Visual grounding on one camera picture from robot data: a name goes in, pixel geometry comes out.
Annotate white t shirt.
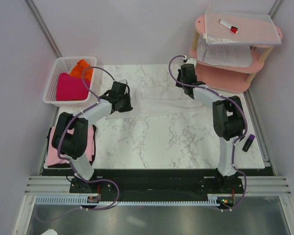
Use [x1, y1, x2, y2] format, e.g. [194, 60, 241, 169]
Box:
[106, 86, 207, 119]

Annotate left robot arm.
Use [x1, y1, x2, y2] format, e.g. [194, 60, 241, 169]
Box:
[51, 80, 133, 192]

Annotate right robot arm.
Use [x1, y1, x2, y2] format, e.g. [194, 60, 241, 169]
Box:
[176, 64, 247, 193]

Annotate orange t shirt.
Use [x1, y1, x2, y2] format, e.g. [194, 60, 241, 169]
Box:
[69, 59, 93, 82]

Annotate pink three tier shelf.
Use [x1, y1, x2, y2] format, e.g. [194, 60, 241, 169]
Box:
[190, 15, 283, 93]

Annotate magenta folded t shirt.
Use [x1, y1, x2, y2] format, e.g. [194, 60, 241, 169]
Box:
[56, 73, 89, 101]

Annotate printed paper sheets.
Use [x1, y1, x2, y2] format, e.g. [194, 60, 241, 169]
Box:
[196, 44, 253, 68]

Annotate white plastic basket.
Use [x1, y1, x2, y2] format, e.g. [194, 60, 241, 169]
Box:
[43, 56, 97, 107]

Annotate red white marker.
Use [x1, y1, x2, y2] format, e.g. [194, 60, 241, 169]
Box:
[219, 19, 239, 34]

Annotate translucent document folder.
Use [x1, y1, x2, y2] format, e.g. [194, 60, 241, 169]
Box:
[204, 6, 282, 46]

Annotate purple black marker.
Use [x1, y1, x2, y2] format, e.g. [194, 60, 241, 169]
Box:
[242, 134, 255, 152]

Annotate pink folded t shirt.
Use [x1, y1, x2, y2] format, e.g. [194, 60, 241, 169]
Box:
[45, 126, 95, 167]

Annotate white crumpled paper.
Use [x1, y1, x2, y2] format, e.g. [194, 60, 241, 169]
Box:
[41, 229, 58, 235]

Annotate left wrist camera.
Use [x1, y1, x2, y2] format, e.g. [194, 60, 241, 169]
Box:
[119, 79, 128, 85]

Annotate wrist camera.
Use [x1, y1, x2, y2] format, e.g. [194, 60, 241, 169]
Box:
[183, 55, 197, 67]
[119, 79, 128, 85]

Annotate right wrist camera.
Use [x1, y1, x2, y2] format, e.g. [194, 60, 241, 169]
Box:
[183, 55, 197, 67]

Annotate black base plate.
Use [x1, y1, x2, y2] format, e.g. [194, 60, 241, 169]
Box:
[42, 167, 280, 202]

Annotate white slotted cable duct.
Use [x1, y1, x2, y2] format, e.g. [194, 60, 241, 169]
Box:
[35, 194, 236, 206]

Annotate aluminium rail frame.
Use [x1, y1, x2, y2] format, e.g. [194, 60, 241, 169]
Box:
[12, 176, 294, 235]

